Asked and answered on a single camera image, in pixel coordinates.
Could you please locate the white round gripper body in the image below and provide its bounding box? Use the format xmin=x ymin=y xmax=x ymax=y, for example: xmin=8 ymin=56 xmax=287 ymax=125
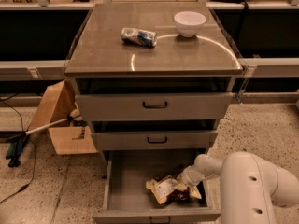
xmin=180 ymin=165 xmax=205 ymax=188

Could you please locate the brown chip bag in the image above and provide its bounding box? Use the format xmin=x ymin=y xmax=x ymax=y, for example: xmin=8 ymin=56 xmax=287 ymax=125
xmin=146 ymin=175 xmax=202 ymax=204

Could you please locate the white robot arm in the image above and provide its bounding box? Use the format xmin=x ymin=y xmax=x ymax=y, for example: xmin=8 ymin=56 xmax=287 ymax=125
xmin=178 ymin=152 xmax=299 ymax=224

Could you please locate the middle grey drawer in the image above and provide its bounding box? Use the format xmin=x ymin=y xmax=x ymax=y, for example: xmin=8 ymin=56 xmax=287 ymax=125
xmin=91 ymin=130 xmax=218 ymax=150

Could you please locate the grey drawer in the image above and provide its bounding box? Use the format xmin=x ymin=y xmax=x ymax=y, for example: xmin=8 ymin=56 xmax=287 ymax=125
xmin=91 ymin=130 xmax=218 ymax=150
xmin=76 ymin=92 xmax=233 ymax=121
xmin=94 ymin=149 xmax=221 ymax=224

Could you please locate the bottom grey drawer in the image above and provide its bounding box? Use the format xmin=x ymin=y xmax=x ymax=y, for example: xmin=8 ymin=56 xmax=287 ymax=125
xmin=94 ymin=149 xmax=221 ymax=224

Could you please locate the top grey drawer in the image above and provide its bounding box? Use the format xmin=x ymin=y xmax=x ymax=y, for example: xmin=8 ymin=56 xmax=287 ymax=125
xmin=76 ymin=92 xmax=233 ymax=121

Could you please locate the grey drawer cabinet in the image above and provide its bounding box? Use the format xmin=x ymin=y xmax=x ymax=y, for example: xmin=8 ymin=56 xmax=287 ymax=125
xmin=65 ymin=3 xmax=243 ymax=165

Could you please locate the blue crumpled snack bag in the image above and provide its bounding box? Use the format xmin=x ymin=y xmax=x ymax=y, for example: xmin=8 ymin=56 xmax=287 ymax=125
xmin=121 ymin=27 xmax=157 ymax=48

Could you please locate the cardboard box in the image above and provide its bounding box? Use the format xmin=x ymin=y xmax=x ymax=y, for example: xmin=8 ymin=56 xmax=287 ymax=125
xmin=28 ymin=80 xmax=96 ymax=155

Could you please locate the white bowl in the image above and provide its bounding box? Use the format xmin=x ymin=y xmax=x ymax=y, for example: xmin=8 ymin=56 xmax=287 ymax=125
xmin=174 ymin=11 xmax=206 ymax=37

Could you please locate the reacher grabber tool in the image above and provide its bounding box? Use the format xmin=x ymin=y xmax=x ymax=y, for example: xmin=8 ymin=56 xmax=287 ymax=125
xmin=6 ymin=109 xmax=81 ymax=168

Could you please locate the black cable on floor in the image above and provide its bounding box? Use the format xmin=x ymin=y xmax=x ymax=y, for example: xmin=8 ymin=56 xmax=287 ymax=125
xmin=0 ymin=93 xmax=36 ymax=204

